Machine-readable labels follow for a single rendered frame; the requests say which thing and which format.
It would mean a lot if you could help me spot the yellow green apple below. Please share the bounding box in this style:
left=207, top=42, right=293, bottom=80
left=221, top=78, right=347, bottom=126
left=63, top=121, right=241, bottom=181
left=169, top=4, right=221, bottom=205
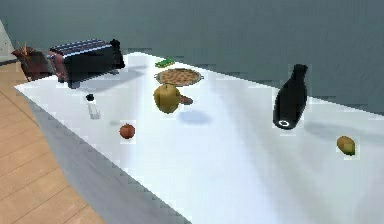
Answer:
left=152, top=83, right=183, bottom=115

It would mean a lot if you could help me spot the small brown oval object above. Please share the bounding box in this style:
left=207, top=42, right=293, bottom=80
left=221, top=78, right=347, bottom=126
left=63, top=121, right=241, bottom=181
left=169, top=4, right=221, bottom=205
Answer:
left=180, top=94, right=195, bottom=106

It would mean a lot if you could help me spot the round pan with brown food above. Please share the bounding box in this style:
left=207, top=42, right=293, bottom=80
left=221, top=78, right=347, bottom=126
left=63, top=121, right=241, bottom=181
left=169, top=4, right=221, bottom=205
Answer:
left=153, top=67, right=205, bottom=88

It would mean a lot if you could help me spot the white table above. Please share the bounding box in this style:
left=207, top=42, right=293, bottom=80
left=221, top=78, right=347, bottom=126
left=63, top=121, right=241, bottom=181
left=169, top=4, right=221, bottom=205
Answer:
left=13, top=51, right=384, bottom=224

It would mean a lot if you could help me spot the red tomato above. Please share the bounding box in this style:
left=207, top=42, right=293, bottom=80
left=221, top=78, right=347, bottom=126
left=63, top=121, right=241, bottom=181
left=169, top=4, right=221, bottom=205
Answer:
left=119, top=123, right=137, bottom=140

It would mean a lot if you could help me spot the black bottle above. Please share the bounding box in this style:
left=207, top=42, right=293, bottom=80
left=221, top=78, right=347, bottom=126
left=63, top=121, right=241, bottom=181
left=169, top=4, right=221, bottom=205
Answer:
left=272, top=63, right=309, bottom=131

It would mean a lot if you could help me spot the clear shaker with black cap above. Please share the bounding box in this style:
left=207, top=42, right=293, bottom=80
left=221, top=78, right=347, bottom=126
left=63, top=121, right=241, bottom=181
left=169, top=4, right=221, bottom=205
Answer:
left=85, top=93, right=102, bottom=121

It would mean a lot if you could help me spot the black and silver toaster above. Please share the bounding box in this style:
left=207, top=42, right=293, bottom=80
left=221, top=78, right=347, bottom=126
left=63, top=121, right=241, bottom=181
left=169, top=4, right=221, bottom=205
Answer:
left=46, top=38, right=126, bottom=90

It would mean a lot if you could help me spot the dark red box with sticks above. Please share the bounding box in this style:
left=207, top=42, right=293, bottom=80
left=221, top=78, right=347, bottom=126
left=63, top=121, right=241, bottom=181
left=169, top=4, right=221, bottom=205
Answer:
left=11, top=41, right=54, bottom=83

